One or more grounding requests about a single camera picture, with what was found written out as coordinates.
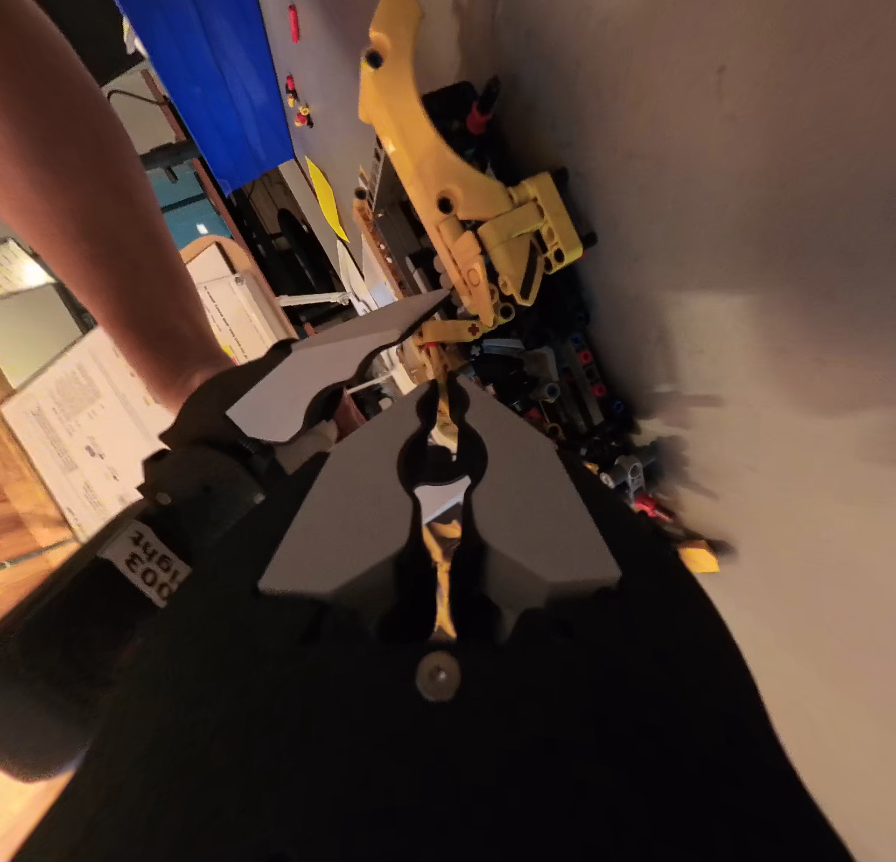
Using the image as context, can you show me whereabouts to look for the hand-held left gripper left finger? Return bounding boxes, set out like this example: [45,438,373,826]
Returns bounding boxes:
[258,379,442,628]

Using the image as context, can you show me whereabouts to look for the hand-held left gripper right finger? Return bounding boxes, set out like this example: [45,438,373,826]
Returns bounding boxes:
[448,374,623,625]

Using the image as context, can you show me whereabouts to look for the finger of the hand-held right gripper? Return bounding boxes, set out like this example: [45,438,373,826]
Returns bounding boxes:
[225,289,453,445]

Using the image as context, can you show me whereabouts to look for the yellow toy brick model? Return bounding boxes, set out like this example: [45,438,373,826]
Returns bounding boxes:
[353,0,736,576]

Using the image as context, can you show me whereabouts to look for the white lamp stand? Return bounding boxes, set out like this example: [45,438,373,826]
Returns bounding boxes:
[276,284,393,315]

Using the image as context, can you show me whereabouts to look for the white printed board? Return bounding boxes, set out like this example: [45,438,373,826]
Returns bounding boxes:
[188,246,295,366]

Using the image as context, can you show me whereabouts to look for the printed paper sheet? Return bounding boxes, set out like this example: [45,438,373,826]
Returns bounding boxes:
[0,326,179,542]

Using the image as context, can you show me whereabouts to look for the cluster of small brick pieces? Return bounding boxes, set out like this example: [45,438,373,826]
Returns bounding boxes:
[283,74,315,130]

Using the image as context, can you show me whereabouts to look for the blue plastic bin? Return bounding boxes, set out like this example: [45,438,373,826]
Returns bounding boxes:
[98,0,295,195]

